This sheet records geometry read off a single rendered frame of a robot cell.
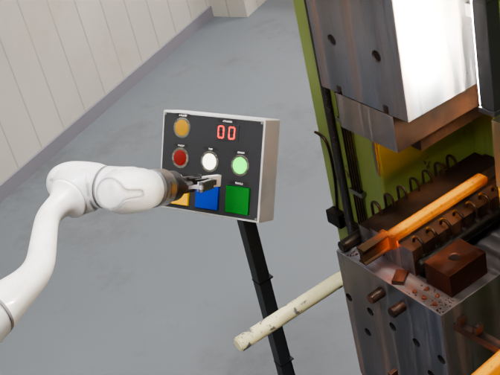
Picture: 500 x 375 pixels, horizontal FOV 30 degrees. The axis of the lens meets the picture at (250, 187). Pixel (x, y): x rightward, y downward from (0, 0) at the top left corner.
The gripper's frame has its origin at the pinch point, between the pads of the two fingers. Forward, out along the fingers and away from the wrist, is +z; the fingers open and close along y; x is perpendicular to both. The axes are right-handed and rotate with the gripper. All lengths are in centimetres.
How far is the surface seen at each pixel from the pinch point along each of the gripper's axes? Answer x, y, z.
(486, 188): 3, 62, 32
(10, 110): 1, -228, 150
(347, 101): 23.5, 39.7, -5.1
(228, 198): -5.8, -2.4, 12.6
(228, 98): 13, -156, 247
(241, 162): 4.3, 0.7, 12.9
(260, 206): -6.9, 7.2, 13.8
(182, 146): 6.8, -19.3, 13.3
